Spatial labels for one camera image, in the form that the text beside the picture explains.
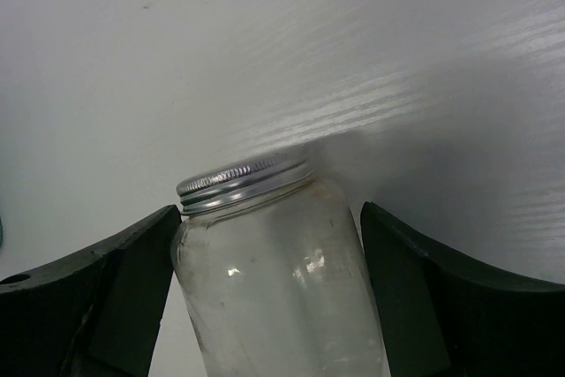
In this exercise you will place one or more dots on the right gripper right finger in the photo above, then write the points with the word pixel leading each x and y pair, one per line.
pixel 443 313

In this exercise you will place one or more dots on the clear jar silver lid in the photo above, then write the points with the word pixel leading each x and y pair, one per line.
pixel 273 272

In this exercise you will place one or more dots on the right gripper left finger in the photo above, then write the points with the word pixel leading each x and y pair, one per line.
pixel 95 312

